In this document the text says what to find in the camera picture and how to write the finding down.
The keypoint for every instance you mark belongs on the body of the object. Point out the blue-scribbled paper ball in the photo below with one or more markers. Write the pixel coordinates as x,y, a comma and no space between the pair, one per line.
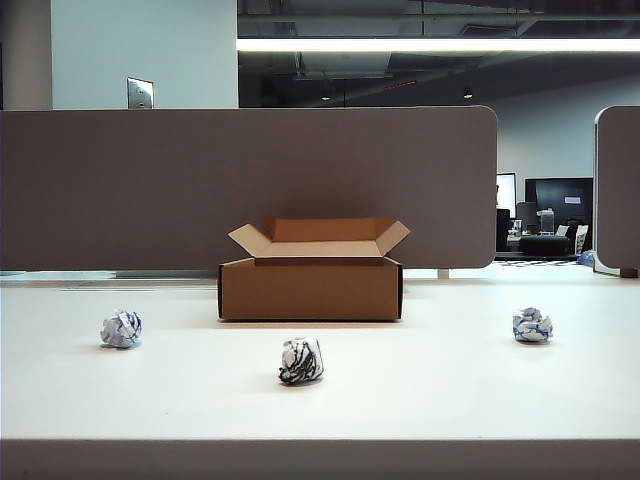
533,326
120,330

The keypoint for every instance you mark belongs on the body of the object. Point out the brown cardboard box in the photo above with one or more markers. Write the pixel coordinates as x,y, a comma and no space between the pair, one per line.
310,292

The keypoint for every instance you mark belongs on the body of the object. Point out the black-scribbled crumpled paper ball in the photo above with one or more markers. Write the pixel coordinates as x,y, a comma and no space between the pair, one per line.
300,361

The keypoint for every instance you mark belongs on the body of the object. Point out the white-framed background monitor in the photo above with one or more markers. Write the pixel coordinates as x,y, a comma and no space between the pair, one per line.
507,190

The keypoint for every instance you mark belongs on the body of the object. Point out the wide grey desk divider panel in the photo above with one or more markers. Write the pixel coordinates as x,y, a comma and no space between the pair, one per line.
125,190

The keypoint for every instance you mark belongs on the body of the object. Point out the long ceiling light strip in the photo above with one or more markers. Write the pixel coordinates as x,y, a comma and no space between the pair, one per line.
425,44

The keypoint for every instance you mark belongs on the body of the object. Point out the dark round ottoman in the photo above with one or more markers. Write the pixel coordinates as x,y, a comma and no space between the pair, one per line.
545,245

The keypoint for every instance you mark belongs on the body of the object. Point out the large black background screen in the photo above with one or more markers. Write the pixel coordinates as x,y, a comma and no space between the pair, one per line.
560,192

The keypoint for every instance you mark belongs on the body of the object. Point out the blue plastic bag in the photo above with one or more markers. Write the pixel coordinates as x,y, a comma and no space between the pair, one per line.
586,258

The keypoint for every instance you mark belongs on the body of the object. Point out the grey divider panel white edge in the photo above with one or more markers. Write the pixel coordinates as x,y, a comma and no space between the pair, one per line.
620,190

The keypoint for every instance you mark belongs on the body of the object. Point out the dark divider foot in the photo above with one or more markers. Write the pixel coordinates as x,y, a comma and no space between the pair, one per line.
628,273

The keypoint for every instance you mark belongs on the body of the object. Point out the metal wall switch plate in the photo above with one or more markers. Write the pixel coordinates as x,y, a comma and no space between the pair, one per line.
140,93

